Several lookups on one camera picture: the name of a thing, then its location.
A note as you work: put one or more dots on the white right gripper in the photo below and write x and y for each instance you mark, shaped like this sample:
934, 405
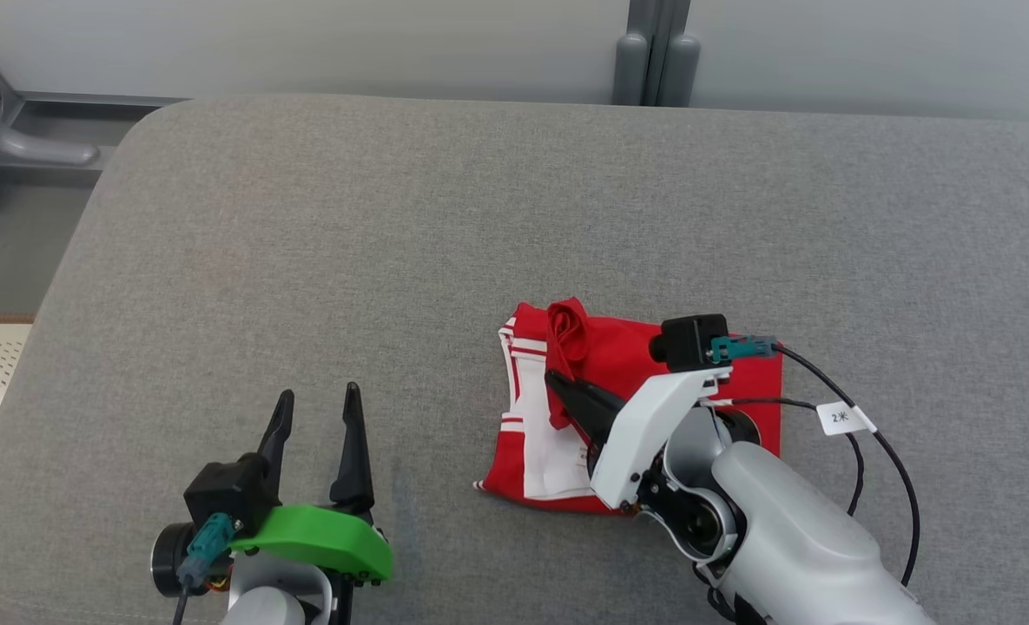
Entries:
644, 434

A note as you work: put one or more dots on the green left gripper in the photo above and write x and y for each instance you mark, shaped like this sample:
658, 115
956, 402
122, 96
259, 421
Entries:
323, 538

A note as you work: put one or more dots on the red Bulls 23 jersey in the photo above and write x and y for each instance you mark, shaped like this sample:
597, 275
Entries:
627, 347

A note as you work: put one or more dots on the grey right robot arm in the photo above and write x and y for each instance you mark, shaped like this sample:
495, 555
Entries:
792, 538

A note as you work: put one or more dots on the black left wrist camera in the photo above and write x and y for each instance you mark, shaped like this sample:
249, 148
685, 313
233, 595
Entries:
232, 490

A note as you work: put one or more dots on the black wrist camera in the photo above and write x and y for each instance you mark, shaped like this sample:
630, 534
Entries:
692, 343
232, 490

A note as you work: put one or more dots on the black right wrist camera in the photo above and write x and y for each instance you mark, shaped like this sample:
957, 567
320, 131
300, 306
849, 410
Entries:
692, 343

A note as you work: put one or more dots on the grey partition post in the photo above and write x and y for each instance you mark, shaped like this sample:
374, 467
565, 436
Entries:
653, 61

